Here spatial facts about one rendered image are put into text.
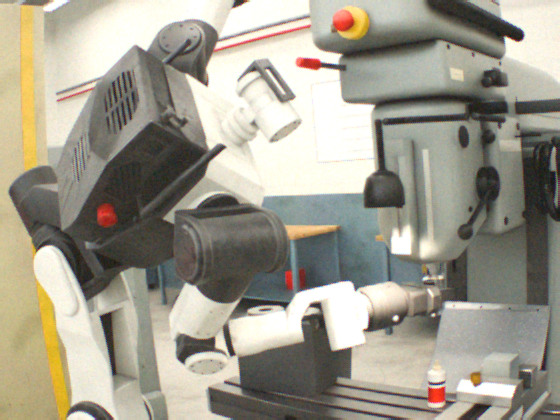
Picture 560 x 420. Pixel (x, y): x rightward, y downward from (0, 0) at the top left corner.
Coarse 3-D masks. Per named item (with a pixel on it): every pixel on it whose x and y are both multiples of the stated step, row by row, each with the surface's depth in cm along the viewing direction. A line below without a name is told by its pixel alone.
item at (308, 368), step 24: (264, 312) 154; (312, 312) 150; (312, 336) 144; (240, 360) 155; (264, 360) 152; (288, 360) 148; (312, 360) 145; (240, 384) 156; (264, 384) 152; (288, 384) 149; (312, 384) 146
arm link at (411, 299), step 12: (384, 288) 117; (396, 288) 118; (408, 288) 122; (420, 288) 121; (432, 288) 120; (396, 300) 116; (408, 300) 119; (420, 300) 119; (432, 300) 118; (396, 312) 116; (408, 312) 119; (420, 312) 119; (432, 312) 119; (396, 324) 118
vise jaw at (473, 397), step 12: (468, 384) 114; (480, 384) 113; (492, 384) 111; (504, 384) 110; (516, 384) 108; (456, 396) 115; (468, 396) 113; (480, 396) 111; (492, 396) 109; (504, 396) 108; (516, 396) 108
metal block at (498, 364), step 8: (496, 352) 119; (488, 360) 116; (496, 360) 115; (504, 360) 114; (512, 360) 114; (488, 368) 116; (496, 368) 115; (504, 368) 113; (512, 368) 114; (496, 376) 115; (504, 376) 113; (512, 376) 114
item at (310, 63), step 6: (300, 60) 109; (306, 60) 110; (312, 60) 111; (318, 60) 112; (300, 66) 110; (306, 66) 110; (312, 66) 111; (318, 66) 112; (324, 66) 115; (330, 66) 116; (336, 66) 117; (342, 66) 119
